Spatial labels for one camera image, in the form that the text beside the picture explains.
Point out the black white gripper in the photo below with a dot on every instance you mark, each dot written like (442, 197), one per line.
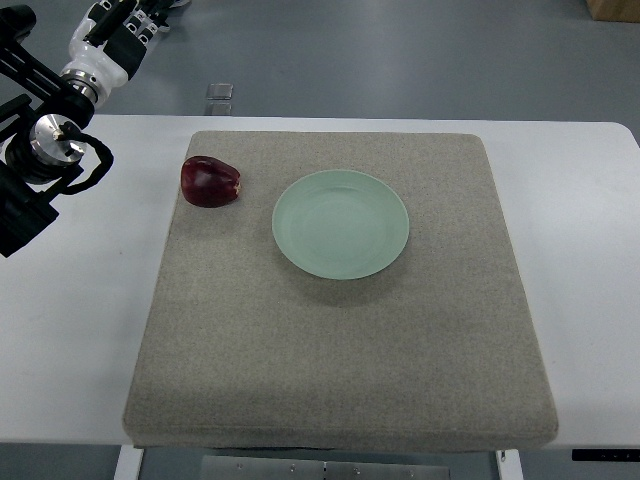
(109, 45)

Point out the dark red apple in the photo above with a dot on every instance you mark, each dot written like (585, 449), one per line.
(208, 182)

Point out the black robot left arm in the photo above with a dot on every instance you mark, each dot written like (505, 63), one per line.
(46, 150)

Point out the pale green round plate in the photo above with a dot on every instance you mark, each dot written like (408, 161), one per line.
(340, 224)

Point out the clear floor socket cover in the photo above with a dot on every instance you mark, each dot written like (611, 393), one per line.
(219, 99)

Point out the white table leg left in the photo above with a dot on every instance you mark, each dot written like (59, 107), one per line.
(129, 463)

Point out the white table leg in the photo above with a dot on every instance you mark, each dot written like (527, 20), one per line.
(129, 463)
(509, 465)

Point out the grey fabric cushion mat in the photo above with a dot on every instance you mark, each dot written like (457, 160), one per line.
(437, 352)

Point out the cardboard box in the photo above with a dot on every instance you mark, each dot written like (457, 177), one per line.
(614, 10)

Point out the white table leg right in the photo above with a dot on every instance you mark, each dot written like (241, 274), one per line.
(509, 465)

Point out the black table control panel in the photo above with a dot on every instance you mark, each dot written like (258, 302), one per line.
(606, 455)

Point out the grey metal base plate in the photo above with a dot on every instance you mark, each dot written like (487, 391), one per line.
(226, 467)

